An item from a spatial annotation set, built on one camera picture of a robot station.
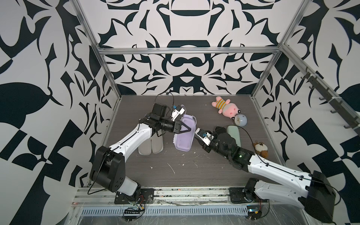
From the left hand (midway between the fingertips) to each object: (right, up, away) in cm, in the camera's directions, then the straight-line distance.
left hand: (188, 128), depth 76 cm
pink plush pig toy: (+29, +12, +29) cm, 42 cm away
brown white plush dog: (+46, -15, +13) cm, 50 cm away
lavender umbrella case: (-3, -6, -5) cm, 8 cm away
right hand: (+5, -2, 0) cm, 6 cm away
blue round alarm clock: (+37, +3, +21) cm, 42 cm away
